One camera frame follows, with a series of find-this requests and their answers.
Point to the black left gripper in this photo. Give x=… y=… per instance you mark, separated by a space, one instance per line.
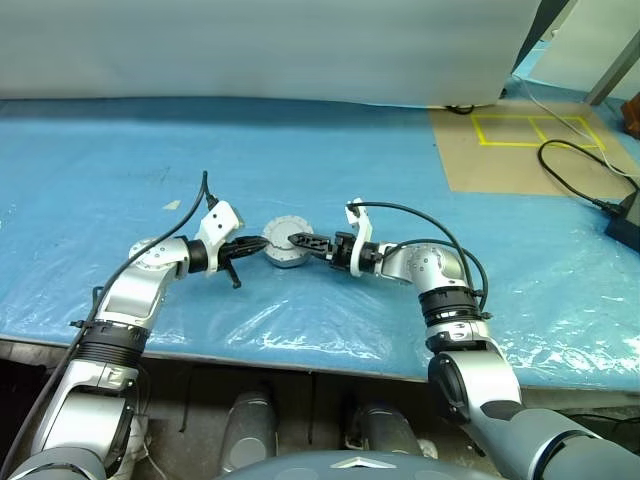
x=227 y=252

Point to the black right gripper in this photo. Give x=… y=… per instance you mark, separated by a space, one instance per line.
x=342 y=250

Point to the silver motor cover circuit board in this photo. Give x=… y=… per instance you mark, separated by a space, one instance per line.
x=280 y=232

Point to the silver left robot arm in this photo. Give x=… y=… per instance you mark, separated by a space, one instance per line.
x=135 y=295

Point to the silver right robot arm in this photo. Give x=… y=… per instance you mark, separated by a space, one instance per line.
x=425 y=265

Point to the small beige tape scrap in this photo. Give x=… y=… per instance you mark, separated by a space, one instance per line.
x=173 y=204

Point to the brown cardboard sheet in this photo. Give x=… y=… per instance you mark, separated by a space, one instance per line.
x=485 y=170

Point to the grey rounded leg cover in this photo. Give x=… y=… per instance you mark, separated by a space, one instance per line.
x=385 y=430
x=250 y=430

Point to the yellow tape rectangle outline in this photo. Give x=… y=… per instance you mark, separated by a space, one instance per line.
x=477 y=130

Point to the black board foot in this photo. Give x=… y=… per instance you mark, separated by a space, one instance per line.
x=461 y=108

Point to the large white board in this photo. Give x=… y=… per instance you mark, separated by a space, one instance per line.
x=250 y=45

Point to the grey robot torso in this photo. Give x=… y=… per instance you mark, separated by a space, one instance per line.
x=360 y=470

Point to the white robot foot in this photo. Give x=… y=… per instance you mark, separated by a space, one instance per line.
x=430 y=448

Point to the black power adapter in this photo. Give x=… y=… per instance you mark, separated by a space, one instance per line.
x=627 y=222

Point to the white panel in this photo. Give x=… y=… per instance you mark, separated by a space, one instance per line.
x=570 y=40

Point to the red-brown object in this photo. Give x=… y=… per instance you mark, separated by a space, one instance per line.
x=634 y=116

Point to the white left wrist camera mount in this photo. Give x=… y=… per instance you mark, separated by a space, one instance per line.
x=220 y=220

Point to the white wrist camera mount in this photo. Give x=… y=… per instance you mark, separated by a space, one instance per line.
x=220 y=220
x=362 y=235

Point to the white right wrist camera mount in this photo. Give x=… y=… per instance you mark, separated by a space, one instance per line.
x=362 y=235

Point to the grey metal post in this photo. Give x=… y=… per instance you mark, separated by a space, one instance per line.
x=615 y=65

